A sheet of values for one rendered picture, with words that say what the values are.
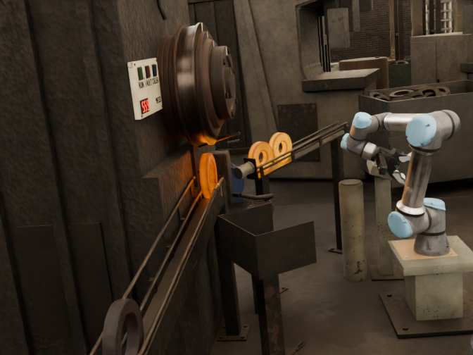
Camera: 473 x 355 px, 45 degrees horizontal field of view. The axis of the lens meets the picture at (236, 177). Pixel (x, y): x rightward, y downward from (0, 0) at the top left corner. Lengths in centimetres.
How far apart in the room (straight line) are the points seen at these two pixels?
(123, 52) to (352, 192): 150
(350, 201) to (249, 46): 242
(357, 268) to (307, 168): 210
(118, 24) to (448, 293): 173
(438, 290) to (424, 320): 15
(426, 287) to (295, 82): 271
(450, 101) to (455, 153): 39
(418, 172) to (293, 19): 277
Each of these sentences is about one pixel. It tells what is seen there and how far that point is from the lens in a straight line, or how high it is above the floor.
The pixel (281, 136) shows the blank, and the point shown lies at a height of 78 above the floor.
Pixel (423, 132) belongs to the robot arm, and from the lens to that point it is 226.
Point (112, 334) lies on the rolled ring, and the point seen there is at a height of 69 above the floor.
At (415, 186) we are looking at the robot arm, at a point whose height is 64.
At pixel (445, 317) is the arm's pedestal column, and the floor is 3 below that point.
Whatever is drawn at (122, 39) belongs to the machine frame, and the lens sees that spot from 184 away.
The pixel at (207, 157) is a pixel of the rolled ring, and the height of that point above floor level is 83.
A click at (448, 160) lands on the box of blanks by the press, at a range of 445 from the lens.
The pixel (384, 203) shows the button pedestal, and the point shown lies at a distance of 299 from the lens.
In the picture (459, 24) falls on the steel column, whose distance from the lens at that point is 1096.
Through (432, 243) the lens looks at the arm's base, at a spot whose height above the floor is 36.
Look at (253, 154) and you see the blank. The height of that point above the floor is 73.
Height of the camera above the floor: 128
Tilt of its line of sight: 14 degrees down
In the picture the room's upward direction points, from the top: 6 degrees counter-clockwise
